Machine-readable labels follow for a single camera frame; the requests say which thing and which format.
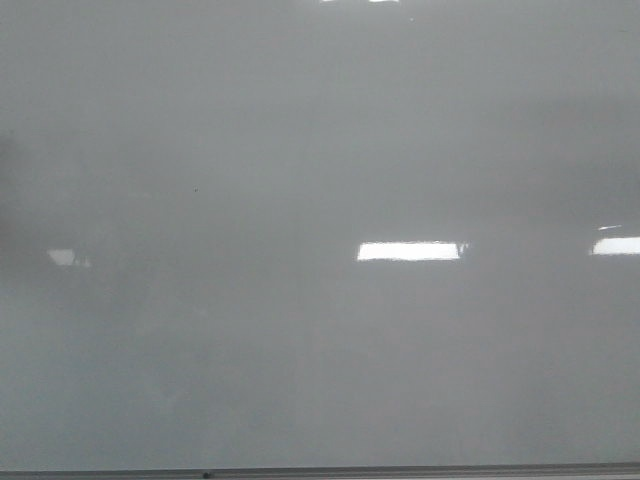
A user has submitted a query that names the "white whiteboard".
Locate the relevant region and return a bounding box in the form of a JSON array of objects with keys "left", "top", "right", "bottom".
[{"left": 1, "top": 1, "right": 639, "bottom": 470}]

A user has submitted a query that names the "grey aluminium whiteboard frame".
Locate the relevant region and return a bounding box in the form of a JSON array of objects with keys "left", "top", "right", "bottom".
[{"left": 1, "top": 462, "right": 639, "bottom": 479}]

